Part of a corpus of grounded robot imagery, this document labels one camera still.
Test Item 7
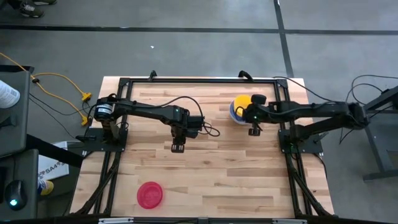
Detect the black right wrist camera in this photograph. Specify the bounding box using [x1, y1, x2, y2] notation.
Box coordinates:
[250, 93, 267, 106]

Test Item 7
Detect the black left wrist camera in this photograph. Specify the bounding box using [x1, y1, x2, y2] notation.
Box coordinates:
[186, 115, 205, 139]

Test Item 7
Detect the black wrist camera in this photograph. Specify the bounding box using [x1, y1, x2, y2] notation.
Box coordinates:
[186, 115, 205, 139]
[250, 93, 267, 106]

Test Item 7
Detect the yellow extension cord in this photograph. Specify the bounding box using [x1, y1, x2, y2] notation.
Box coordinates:
[0, 52, 90, 127]
[30, 72, 93, 103]

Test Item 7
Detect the red plastic bowl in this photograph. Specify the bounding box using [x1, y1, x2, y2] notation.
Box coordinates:
[136, 181, 164, 210]

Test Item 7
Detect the white printed box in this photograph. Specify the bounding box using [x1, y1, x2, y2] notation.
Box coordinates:
[37, 141, 70, 181]

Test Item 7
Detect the yellow plastic bowl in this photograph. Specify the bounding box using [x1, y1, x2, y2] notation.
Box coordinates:
[233, 94, 253, 118]

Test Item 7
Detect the white labelled bottle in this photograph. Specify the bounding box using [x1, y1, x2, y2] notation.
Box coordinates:
[0, 80, 21, 110]

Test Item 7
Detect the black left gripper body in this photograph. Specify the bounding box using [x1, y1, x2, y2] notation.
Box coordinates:
[169, 123, 188, 146]

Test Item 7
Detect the grey desk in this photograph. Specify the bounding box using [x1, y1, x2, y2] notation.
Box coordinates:
[0, 148, 40, 221]

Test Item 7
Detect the black computer mouse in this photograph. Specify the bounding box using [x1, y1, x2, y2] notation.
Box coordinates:
[4, 179, 29, 212]

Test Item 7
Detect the black metal stand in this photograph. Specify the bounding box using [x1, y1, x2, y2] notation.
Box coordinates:
[343, 84, 398, 182]

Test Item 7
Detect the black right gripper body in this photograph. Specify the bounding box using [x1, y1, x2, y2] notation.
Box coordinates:
[244, 104, 272, 125]

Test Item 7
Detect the person's yellow blue shoe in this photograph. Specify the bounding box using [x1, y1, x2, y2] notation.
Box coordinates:
[37, 179, 55, 197]

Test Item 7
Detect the black aluminium table frame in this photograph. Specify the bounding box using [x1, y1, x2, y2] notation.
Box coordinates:
[70, 76, 335, 218]

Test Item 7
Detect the black bar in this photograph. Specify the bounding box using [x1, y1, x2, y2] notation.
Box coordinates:
[25, 133, 85, 169]

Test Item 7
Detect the silver metal bracket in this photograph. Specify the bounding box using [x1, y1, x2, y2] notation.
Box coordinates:
[271, 218, 308, 224]
[98, 217, 135, 224]

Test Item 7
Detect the blue plastic bowl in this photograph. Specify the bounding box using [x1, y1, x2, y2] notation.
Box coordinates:
[229, 101, 248, 124]

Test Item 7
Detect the black left camera cable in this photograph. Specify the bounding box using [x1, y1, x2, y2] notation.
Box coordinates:
[155, 95, 221, 138]

